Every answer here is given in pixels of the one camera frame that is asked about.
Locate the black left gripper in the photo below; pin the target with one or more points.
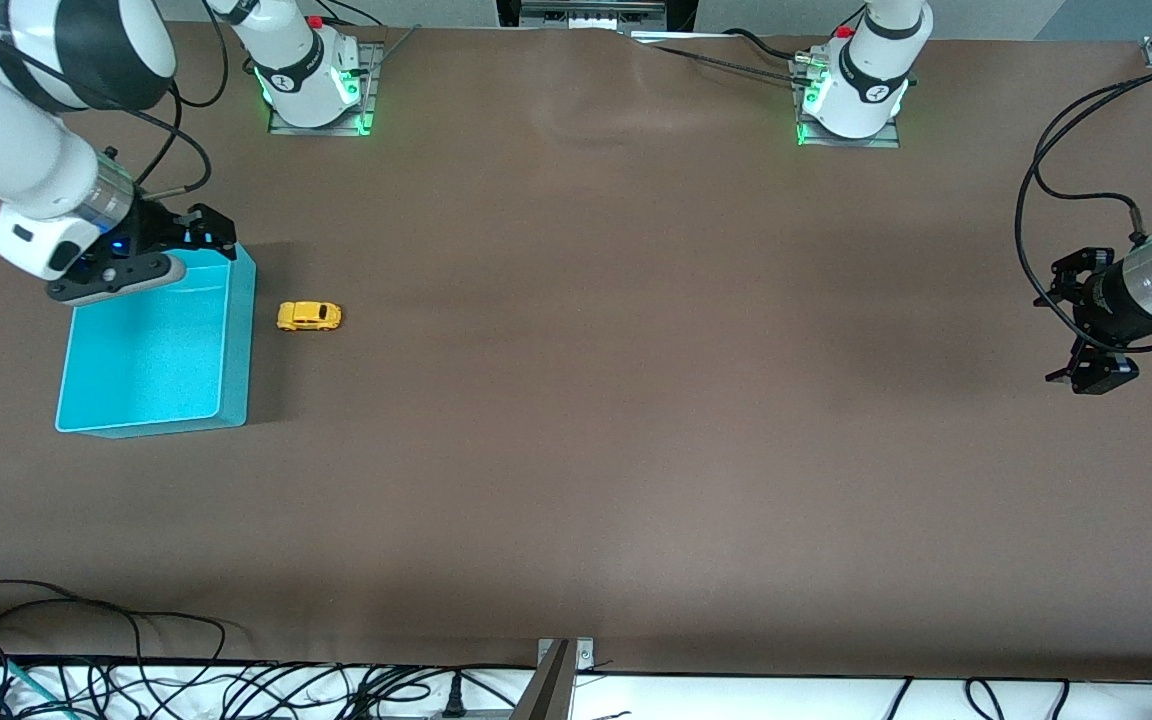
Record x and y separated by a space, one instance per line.
1103 301

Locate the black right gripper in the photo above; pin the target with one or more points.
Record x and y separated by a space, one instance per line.
154 231

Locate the yellow beetle toy car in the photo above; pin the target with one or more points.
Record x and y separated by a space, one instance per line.
308 316

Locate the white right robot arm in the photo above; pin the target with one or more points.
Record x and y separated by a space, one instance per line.
16 150

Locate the turquoise plastic bin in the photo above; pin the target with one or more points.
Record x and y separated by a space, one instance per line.
156 360

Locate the grey power strip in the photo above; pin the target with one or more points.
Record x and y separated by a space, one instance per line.
591 12

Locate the black power plug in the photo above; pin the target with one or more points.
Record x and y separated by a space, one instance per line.
454 697

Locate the grey metal mast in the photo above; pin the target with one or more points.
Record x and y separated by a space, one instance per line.
546 690

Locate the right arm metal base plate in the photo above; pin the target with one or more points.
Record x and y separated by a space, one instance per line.
372 70

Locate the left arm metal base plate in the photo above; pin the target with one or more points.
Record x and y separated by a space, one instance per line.
884 138

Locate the small metal table bracket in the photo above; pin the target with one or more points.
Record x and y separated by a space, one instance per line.
584 655

